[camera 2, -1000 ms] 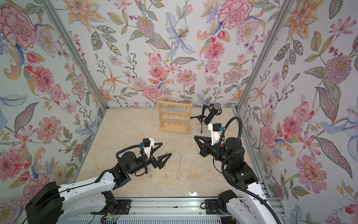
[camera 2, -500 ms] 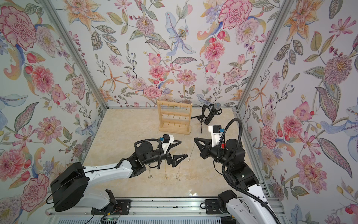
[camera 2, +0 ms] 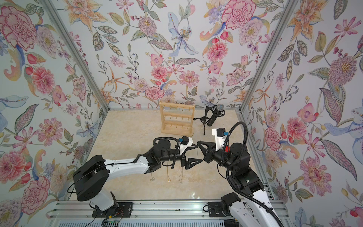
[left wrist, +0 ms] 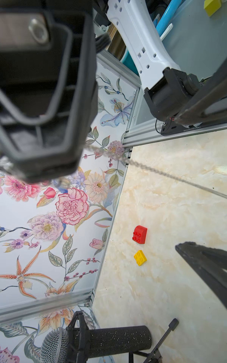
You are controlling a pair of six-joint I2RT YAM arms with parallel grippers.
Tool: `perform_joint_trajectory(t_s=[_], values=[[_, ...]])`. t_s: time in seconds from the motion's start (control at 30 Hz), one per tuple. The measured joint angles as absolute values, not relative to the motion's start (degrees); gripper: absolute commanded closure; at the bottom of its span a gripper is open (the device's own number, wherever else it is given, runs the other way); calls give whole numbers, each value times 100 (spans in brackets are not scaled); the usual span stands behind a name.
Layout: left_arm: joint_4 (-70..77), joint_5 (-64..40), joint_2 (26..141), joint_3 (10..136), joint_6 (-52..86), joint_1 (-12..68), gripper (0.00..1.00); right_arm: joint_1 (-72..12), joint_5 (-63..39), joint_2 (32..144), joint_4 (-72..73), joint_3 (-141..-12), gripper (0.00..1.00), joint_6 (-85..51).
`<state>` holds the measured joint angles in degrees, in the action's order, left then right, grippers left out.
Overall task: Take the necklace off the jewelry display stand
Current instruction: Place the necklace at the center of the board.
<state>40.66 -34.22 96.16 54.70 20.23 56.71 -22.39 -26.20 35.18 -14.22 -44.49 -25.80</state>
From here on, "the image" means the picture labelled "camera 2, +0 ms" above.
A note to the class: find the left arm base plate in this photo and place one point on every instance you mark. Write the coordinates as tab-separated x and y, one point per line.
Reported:
121	210

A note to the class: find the black microphone on tripod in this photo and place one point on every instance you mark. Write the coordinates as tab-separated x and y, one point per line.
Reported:
211	114

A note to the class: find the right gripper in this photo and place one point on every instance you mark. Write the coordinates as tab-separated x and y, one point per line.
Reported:
212	153

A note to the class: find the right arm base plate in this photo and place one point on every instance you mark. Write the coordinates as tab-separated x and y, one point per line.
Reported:
220	209

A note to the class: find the aluminium mounting rail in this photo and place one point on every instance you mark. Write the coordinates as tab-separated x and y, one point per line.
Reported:
141	209

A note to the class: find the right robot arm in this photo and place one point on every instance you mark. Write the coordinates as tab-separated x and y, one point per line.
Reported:
249	202

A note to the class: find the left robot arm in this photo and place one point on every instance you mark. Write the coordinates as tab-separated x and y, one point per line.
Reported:
90	178

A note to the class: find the wooden jewelry display stand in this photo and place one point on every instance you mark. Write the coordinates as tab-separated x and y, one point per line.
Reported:
177	119

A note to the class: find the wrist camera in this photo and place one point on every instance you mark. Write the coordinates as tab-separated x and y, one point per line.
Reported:
220	135
184	142

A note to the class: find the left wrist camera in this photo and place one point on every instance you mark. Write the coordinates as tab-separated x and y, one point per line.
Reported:
184	142

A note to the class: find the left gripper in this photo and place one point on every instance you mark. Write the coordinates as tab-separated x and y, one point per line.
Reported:
184	158

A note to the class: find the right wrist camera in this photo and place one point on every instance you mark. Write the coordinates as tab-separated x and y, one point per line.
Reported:
220	135

